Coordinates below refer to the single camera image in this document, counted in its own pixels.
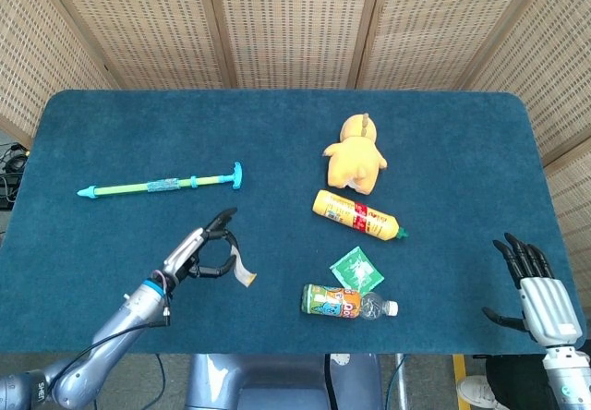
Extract woven wooden folding screen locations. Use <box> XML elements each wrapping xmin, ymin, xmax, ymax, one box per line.
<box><xmin>0</xmin><ymin>0</ymin><xmax>591</xmax><ymax>300</ymax></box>

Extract green and blue toy water pump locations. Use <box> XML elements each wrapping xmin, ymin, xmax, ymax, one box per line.
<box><xmin>76</xmin><ymin>162</ymin><xmax>244</xmax><ymax>200</ymax></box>

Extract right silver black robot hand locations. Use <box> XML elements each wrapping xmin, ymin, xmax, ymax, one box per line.
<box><xmin>481</xmin><ymin>232</ymin><xmax>585</xmax><ymax>349</ymax></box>

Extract orange Qoo drink bottle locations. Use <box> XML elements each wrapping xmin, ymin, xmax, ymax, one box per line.
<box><xmin>300</xmin><ymin>283</ymin><xmax>400</xmax><ymax>322</ymax></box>

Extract yellow bottle with green cap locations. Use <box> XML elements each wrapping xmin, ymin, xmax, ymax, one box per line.
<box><xmin>311</xmin><ymin>189</ymin><xmax>410</xmax><ymax>244</ymax></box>

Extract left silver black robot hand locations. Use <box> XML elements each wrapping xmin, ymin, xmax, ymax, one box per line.
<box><xmin>161</xmin><ymin>207</ymin><xmax>241</xmax><ymax>288</ymax></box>

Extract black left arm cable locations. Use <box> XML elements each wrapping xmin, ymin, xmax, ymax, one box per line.
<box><xmin>45</xmin><ymin>271</ymin><xmax>173</xmax><ymax>410</ymax></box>

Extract black floor cable bundle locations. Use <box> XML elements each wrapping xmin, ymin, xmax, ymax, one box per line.
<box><xmin>0</xmin><ymin>141</ymin><xmax>31</xmax><ymax>209</ymax></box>

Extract black trouser leg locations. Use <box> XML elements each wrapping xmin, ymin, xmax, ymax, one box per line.
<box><xmin>484</xmin><ymin>354</ymin><xmax>558</xmax><ymax>410</ymax></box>

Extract white shoe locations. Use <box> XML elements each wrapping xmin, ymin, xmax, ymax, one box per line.
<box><xmin>456</xmin><ymin>375</ymin><xmax>499</xmax><ymax>410</ymax></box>

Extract yellow plush toy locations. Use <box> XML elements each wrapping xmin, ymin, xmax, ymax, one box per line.
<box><xmin>321</xmin><ymin>113</ymin><xmax>389</xmax><ymax>196</ymax></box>

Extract grey metal table leg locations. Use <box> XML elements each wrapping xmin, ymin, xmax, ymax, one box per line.
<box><xmin>395</xmin><ymin>353</ymin><xmax>410</xmax><ymax>410</ymax></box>

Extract grey blue robot torso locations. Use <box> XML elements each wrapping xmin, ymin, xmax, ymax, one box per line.
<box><xmin>184</xmin><ymin>353</ymin><xmax>384</xmax><ymax>410</ymax></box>

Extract green sachet packet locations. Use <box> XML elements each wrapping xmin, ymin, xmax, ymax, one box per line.
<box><xmin>329</xmin><ymin>246</ymin><xmax>386</xmax><ymax>297</ymax></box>

